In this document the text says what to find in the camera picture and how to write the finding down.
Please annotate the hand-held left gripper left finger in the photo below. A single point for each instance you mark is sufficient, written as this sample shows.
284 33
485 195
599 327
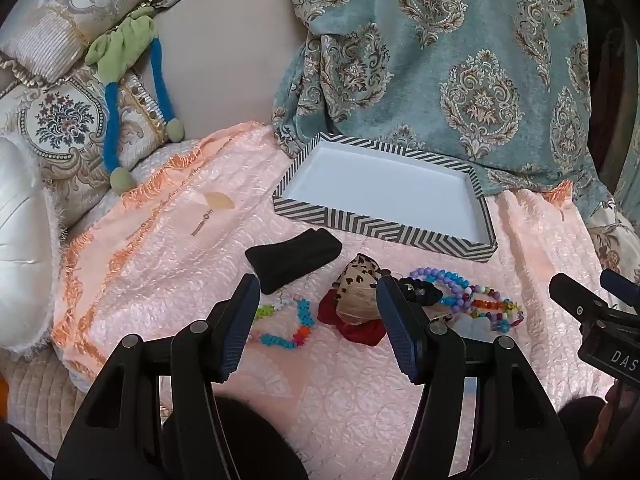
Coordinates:
234 341

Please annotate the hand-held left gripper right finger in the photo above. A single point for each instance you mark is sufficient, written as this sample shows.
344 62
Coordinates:
400 332

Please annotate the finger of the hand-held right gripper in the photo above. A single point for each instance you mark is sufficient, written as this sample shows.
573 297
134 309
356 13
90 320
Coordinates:
575 297
622 285

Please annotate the black scrunchie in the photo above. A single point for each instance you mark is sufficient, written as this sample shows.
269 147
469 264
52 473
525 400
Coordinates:
425 295

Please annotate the red velvet scrunchie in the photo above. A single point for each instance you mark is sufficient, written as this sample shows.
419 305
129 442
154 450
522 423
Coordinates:
350 334

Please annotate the purple scrunchie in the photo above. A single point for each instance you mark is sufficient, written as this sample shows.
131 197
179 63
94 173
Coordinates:
422 274

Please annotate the light blue scrunchie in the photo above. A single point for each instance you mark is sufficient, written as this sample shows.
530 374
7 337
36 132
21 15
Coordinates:
472 330

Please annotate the striped white tray box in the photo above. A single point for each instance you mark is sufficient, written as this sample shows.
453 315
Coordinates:
385 185

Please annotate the person's right hand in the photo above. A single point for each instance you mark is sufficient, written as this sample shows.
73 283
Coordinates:
611 427

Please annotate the person's dark clothed leg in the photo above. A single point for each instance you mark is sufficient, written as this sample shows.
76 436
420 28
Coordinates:
582 435

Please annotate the pink quilted blanket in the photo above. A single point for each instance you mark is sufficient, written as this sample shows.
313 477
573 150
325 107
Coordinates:
175 260

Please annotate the black fabric pouch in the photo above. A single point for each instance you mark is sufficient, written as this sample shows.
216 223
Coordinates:
295 260

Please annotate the beige quilted mat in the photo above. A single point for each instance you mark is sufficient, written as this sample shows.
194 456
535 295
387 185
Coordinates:
35 400

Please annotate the white satin pillow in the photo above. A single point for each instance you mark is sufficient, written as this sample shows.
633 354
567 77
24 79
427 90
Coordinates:
22 240

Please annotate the teal damask cloth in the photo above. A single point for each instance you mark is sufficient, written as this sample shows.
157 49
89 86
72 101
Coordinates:
400 60

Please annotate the floral embroidered cushion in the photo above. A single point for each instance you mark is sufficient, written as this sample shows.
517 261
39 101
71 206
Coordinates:
65 120

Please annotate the beige sofa backrest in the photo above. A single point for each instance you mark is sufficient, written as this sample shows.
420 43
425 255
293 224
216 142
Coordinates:
225 60

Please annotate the green and blue plush toy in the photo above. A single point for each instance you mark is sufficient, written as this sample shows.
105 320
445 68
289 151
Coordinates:
120 40

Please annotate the striped damask bolster cushion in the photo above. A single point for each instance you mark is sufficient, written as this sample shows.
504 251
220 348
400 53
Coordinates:
60 15

